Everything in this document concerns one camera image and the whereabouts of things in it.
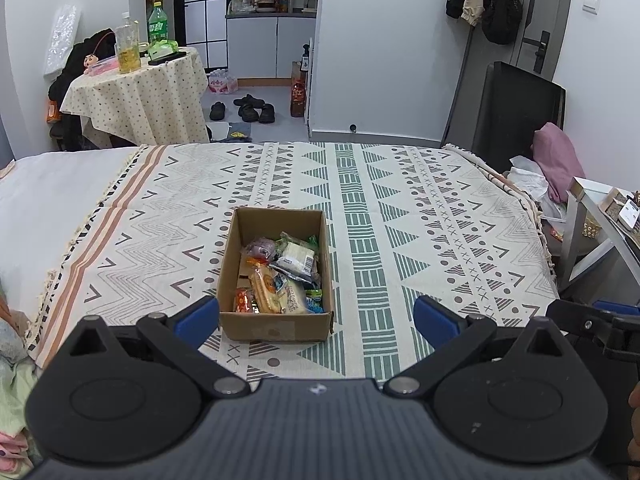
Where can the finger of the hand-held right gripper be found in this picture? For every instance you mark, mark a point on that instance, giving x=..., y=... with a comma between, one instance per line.
x=575, y=316
x=620, y=308

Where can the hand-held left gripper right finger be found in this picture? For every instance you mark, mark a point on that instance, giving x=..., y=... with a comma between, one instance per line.
x=435, y=321

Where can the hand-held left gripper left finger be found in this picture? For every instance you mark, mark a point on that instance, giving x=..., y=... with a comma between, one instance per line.
x=197, y=317

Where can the orange nut snack packet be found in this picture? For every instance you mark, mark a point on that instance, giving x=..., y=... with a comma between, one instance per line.
x=245, y=301

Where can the long orange cracker packet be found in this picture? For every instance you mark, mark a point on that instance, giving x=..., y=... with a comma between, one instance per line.
x=265, y=290

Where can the brown cardboard box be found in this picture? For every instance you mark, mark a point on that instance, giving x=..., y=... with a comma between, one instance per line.
x=275, y=327

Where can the small orange snack packet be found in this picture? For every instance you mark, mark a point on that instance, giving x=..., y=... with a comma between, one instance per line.
x=257, y=261

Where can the purple snack packet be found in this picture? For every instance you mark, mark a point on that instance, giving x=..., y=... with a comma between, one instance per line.
x=260, y=249

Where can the white bread packet blue label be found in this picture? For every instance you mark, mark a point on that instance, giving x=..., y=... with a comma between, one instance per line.
x=295, y=297

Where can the silver grey snack packet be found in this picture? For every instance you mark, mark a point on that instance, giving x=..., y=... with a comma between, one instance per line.
x=295, y=260

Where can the blue snack packet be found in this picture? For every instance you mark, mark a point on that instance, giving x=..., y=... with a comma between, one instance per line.
x=314, y=302

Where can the thin green snack packet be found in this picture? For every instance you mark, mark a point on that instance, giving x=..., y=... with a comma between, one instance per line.
x=313, y=241

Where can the person's right hand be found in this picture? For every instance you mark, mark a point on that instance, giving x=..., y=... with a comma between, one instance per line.
x=636, y=410

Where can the white side table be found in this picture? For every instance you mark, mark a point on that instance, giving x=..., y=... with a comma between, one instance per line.
x=580, y=240

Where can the printed blanket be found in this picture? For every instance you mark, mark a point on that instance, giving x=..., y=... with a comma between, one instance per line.
x=425, y=200

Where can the white crumpled cloth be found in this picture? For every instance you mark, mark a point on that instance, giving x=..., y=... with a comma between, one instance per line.
x=527, y=177

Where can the pink pillow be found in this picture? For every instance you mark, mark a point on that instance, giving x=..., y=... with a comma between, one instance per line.
x=557, y=160

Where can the dark bag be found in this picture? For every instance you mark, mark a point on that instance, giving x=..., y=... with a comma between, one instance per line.
x=236, y=132

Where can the pile of clothes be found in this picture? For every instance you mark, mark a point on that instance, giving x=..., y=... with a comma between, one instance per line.
x=15, y=385

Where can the white bed sheet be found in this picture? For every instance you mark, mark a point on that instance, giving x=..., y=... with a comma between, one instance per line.
x=55, y=185

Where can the black slipper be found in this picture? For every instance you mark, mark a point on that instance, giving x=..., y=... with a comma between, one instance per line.
x=218, y=111
x=267, y=113
x=249, y=114
x=249, y=101

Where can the black flat panel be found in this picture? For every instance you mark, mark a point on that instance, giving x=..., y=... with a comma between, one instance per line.
x=510, y=110

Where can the round table with dotted cloth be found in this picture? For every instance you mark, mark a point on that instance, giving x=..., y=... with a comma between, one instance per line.
x=135, y=100

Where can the pink water bottle pack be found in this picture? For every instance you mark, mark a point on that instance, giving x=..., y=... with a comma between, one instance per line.
x=222, y=82

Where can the brown bottle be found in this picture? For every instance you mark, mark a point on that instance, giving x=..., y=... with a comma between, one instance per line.
x=298, y=100

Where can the brown paper bag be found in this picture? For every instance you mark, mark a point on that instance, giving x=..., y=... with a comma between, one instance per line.
x=297, y=70

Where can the black door lock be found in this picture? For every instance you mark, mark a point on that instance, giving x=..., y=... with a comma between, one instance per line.
x=541, y=50

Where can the pink box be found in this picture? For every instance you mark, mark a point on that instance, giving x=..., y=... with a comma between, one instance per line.
x=102, y=66

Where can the green tissue pack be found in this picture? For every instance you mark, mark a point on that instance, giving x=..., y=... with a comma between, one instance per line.
x=164, y=49

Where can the clear bottle yellow liquid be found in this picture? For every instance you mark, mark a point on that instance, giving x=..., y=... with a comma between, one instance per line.
x=128, y=50

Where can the white cabinet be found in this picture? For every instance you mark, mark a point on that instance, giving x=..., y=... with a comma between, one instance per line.
x=260, y=47

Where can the black clothing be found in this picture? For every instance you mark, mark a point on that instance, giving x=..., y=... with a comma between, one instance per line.
x=70, y=70

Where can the spray bottle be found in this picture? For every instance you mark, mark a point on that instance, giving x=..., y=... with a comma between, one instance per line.
x=304, y=57

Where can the green soda bottle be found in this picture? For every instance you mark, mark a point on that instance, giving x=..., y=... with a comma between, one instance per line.
x=158, y=25

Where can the grey door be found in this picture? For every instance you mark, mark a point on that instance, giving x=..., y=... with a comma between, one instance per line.
x=560, y=10

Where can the bubble wrap sheet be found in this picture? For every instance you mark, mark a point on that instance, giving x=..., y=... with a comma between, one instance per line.
x=62, y=40

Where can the black grid sliding door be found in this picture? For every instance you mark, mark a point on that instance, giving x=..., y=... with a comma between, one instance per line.
x=200, y=5

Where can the black mesh bag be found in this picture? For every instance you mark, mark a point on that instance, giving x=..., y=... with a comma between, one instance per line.
x=502, y=10

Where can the white light switch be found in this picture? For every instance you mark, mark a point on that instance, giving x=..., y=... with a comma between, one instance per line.
x=591, y=2

